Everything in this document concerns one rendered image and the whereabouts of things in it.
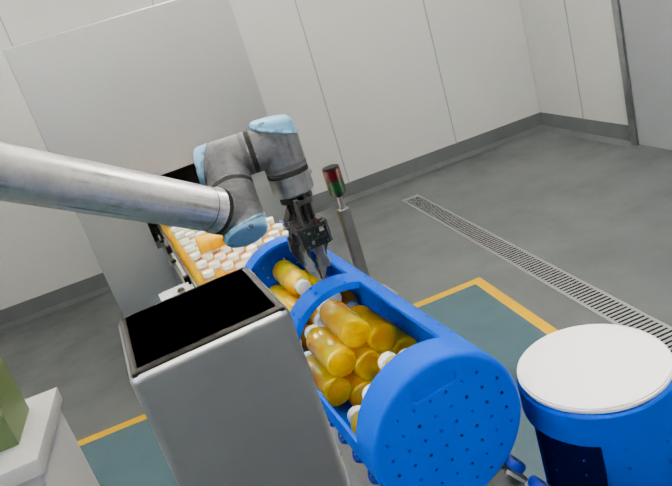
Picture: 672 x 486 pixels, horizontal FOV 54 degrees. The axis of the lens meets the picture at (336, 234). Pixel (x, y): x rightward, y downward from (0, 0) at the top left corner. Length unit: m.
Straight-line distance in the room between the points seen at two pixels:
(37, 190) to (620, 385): 1.01
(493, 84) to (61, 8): 3.91
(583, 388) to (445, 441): 0.29
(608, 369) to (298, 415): 1.09
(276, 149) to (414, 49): 5.05
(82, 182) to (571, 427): 0.91
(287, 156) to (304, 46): 4.70
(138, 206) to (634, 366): 0.92
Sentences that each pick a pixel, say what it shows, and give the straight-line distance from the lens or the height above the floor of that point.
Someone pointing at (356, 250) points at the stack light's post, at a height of 0.94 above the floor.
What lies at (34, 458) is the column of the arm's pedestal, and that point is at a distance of 1.58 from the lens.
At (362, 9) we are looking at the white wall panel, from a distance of 6.17.
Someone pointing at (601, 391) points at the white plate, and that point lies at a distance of 1.27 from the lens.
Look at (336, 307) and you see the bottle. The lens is 1.44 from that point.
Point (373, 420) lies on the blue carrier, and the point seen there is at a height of 1.18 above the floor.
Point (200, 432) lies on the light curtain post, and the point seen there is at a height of 1.67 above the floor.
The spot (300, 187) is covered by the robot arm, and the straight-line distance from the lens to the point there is 1.36.
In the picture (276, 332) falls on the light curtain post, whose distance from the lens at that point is 0.24.
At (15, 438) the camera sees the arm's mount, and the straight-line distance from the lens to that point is 1.66.
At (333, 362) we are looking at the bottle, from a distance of 1.39.
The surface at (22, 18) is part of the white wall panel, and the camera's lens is 5.95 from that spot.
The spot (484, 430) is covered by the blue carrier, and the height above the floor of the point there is 1.06.
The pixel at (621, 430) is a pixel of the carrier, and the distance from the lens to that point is 1.26.
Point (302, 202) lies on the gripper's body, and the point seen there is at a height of 1.43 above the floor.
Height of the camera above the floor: 1.80
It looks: 19 degrees down
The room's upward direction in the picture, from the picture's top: 17 degrees counter-clockwise
